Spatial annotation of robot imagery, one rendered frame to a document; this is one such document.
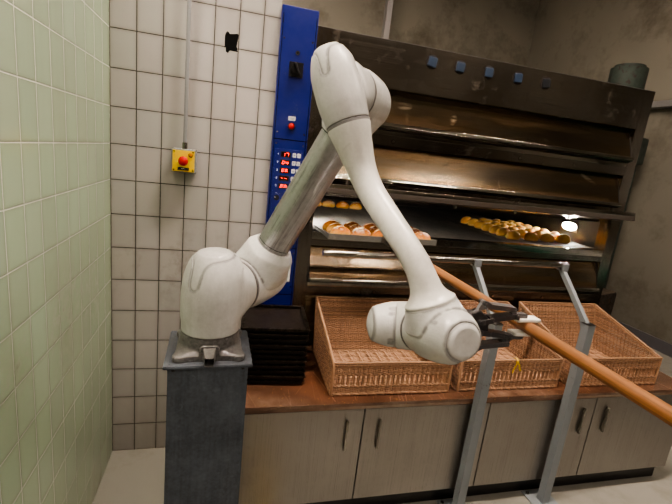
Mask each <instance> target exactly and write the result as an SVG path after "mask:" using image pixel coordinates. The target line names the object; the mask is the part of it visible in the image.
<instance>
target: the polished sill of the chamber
mask: <svg viewBox="0 0 672 504"><path fill-rule="evenodd" d="M430 238H431V239H434V240H437V243H436V246H432V245H422V246H431V247H448V248H464V249H480V250H496V251H513V252H529V253H545V254H562V255H578V256H594V257H602V255H603V250H599V249H596V248H582V247H567V246H552V245H537V244H522V243H508V242H493V241H478V240H463V239H448V238H434V237H430ZM311 239H317V240H333V239H328V238H327V237H326V236H325V235H323V234H322V233H321V232H320V231H319V230H315V229H312V237H311ZM333 241H349V240H333Z"/></svg>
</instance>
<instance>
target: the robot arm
mask: <svg viewBox="0 0 672 504"><path fill-rule="evenodd" d="M310 71H311V84H312V88H313V92H314V96H315V100H316V103H317V107H318V110H319V113H320V116H321V118H322V127H323V128H322V129H321V131H320V133H319V134H318V136H317V138H316V140H315V141H314V143H313V145H312V146H311V148H310V150H309V152H308V153H307V155H306V157H305V158H304V160H303V162H302V164H301V165H300V167H299V169H298V170H297V172H296V174H295V176H294V177H293V179H292V181H291V182H290V184H289V186H288V188H287V189H286V191H285V193H284V194H283V196H282V198H281V200H280V201H279V203H278V205H277V206H276V208H275V210H274V212H273V213H272V215H271V217H270V218H269V220H268V222H267V224H266V225H265V227H264V229H263V230H262V232H261V234H257V235H254V236H251V237H249V238H248V240H247V241H246V242H245V243H244V245H243V246H242V247H241V248H240V249H239V250H238V251H237V252H236V253H234V252H232V251H230V250H229V249H226V248H221V247H209V248H204V249H201V250H199V251H197V252H196V253H195V254H194V255H193V256H192V257H191V258H190V260H189V262H188V264H187V266H186V268H185V271H184V274H183V278H182V285H181V296H180V319H181V329H179V330H178V331H177V337H178V342H177V347H176V351H175V353H174V354H173V355H172V362H173V363H185V362H201V361H203V363H204V366H205V367H212V366H214V363H215V361H236V362H240V361H243V360H244V359H245V353H244V352H243V350H242V347H241V339H240V337H241V334H242V330H241V329H239V322H240V318H241V317H242V316H243V315H244V314H245V313H246V311H247V310H248V309H249V308H251V307H254V306H257V305H259V304H261V303H263V302H265V301H267V300H269V299H270V298H272V297H273V296H275V295H276V294H277V293H279V292H280V291H281V290H282V288H283V287H284V285H285V284H286V281H287V278H288V273H289V269H290V266H291V264H292V256H291V252H290V249H291V248H292V246H293V245H294V243H295V241H296V240H297V238H298V237H299V235H300V233H301V232H302V230H303V229H304V227H305V225H306V224H307V222H308V221H309V219H310V217H311V216H312V214H313V213H314V211H315V209H316V208H317V206H318V205H319V203H320V201H321V200H322V198H323V197H324V195H325V193H326V192H327V190H328V189H329V187H330V185H331V184H332V182H333V181H334V179H335V177H336V176H337V174H338V173H339V171H340V170H341V168H342V166H343V165H344V167H345V170H346V172H347V174H348V176H349V179H350V181H351V183H352V185H353V187H354V189H355V191H356V193H357V195H358V197H359V199H360V201H361V202H362V204H363V206H364V207H365V209H366V211H367V212H368V214H369V215H370V217H371V218H372V220H373V221H374V223H375V224H376V226H377V227H378V229H379V230H380V232H381V233H382V235H383V236H384V238H385V239H386V241H387V242H388V244H389V245H390V247H391V248H392V250H393V251H394V253H395V254H396V256H397V257H398V259H399V261H400V262H401V264H402V266H403V268H404V271H405V273H406V276H407V279H408V282H409V287H410V297H409V300H408V301H393V302H386V303H381V304H378V305H375V306H373V307H372V308H371V309H370V311H369V313H368V316H367V321H366V327H367V332H368V335H369V338H370V339H371V341H373V342H375V343H378V344H381V345H384V346H387V347H396V348H397V349H404V350H410V351H414V352H415V353H416V354H418V355H419V356H421V357H423V358H425V359H427V360H430V361H433V362H436V363H440V364H447V365H456V364H458V363H460V362H463V361H466V360H468V359H470V358H472V357H473V356H474V355H475V354H476V353H477V352H478V351H480V350H482V349H490V348H500V347H508V346H509V345H510V343H509V342H510V341H511V340H513V339H523V336H528V337H531V336H529V335H528V334H526V333H525V332H523V331H521V330H520V329H507V332H506V331H505V330H504V331H500V330H494V329H489V328H488V326H489V324H494V322H501V321H509V320H514V321H516V322H519V323H541V319H539V318H537V317H535V316H533V315H527V314H526V313H524V312H517V311H518V309H517V308H516V307H514V306H512V305H510V304H503V303H496V302H489V301H486V300H484V299H482V298H480V299H479V300H478V302H479V304H478V306H477V308H473V309H470V310H468V309H464V307H463V306H462V305H461V303H460V302H459V300H458V298H457V297H456V294H455V293H453V292H451V291H449V290H447V289H446V288H445V287H444V286H443V285H442V283H441V281H440V279H439V277H438V275H437V273H436V270H435V268H434V266H433V264H432V262H431V260H430V258H429V256H428V254H427V253H426V251H425V249H424V248H423V246H422V244H421V243H420V241H419V240H418V238H417V237H416V235H415V233H414V232H413V230H412V229H411V227H410V226H409V224H408V223H407V221H406V220H405V218H404V217H403V215H402V214H401V212H400V211H399V209H398V208H397V206H396V205H395V203H394V201H393V200H392V198H391V197H390V195H389V194H388V192H387V190H386V189H385V187H384V185H383V183H382V181H381V179H380V177H379V174H378V171H377V167H376V163H375V157H374V150H373V142H372V134H373V133H374V132H375V131H376V130H377V129H378V128H379V127H380V126H381V125H382V124H383V123H384V122H385V121H386V119H387V117H388V115H389V113H390V109H391V97H390V93H389V90H388V88H387V86H386V85H385V83H384V82H383V81H382V80H381V79H380V78H379V77H378V76H377V75H375V74H374V73H373V72H372V71H370V70H368V69H366V68H364V67H362V66H361V65H360V64H359V63H358V62H356V61H355V60H354V57H353V55H352V54H351V53H350V51H349V50H348V49H347V48H346V47H345V46H344V45H343V44H340V43H338V42H330V43H327V44H324V45H322V46H320V47H318V48H317V49H316V50H315V51H314V54H313V56H312V58H311V69H310ZM488 308H489V309H492V310H499V311H507V312H501V313H493V314H484V313H483V312H482V310H483V309H484V310H486V309H487V310H488ZM483 336H485V337H495V338H498V339H487V340H481V338H482V337H483Z"/></svg>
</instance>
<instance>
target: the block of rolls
mask: <svg viewBox="0 0 672 504"><path fill-rule="evenodd" d="M461 223H463V224H467V225H469V226H474V227H475V228H478V229H481V230H483V231H489V233H493V234H496V235H498V236H503V237H506V238H507V239H511V240H519V239H520V238H524V240H526V241H538V239H540V241H543V242H554V241H556V242H559V243H569V242H570V241H571V240H570V237H569V236H568V235H565V234H559V233H558V232H555V231H552V232H549V231H548V230H547V229H541V228H539V227H536V226H535V227H532V226H531V225H529V224H523V223H522V222H515V221H514V220H508V221H501V220H500V219H493V220H490V219H486V218H479V219H476V218H471V217H469V216H465V217H463V218H462V219H461Z"/></svg>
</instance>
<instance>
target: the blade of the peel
mask: <svg viewBox="0 0 672 504"><path fill-rule="evenodd" d="M313 225H314V226H315V227H316V228H317V229H318V230H319V231H320V232H321V233H322V234H323V235H325V236H326V237H327V238H328V239H333V240H349V241H366V242H381V240H382V237H380V236H365V235H349V234H334V233H328V232H326V231H325V230H323V228H322V226H323V225H319V224H313ZM418 240H419V241H420V243H421V244H422V245H432V246H436V243H437V240H434V239H431V240H427V239H418Z"/></svg>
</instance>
